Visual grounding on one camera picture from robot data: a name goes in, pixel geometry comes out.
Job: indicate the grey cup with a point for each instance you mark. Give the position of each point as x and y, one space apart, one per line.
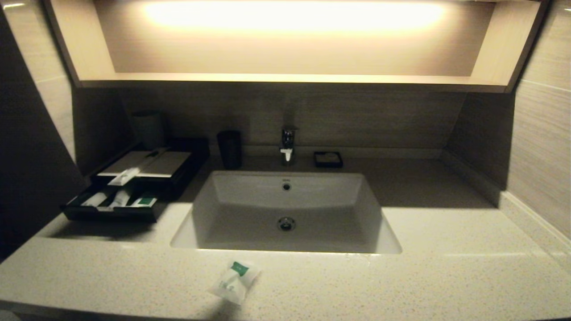
148 129

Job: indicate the chrome sink drain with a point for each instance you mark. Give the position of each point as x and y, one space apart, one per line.
286 224

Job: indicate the white sachet green label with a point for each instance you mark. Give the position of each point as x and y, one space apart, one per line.
232 283

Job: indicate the wooden wall shelf niche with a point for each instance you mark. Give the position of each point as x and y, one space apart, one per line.
80 44

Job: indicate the warm light strip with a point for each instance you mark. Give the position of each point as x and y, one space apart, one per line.
290 15

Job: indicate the black amenity drawer box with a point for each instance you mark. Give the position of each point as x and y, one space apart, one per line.
171 166

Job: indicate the chrome faucet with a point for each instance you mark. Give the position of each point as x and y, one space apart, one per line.
288 138

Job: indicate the black soap dish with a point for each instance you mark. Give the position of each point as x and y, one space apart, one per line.
328 165

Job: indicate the long clear toothbrush packet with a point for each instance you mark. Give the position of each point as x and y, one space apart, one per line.
125 176

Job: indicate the black cup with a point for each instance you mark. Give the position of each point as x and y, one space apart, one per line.
229 149

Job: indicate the white sink basin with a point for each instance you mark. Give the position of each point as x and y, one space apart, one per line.
312 196

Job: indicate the white tube packet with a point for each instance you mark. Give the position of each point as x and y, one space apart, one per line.
94 199
120 197

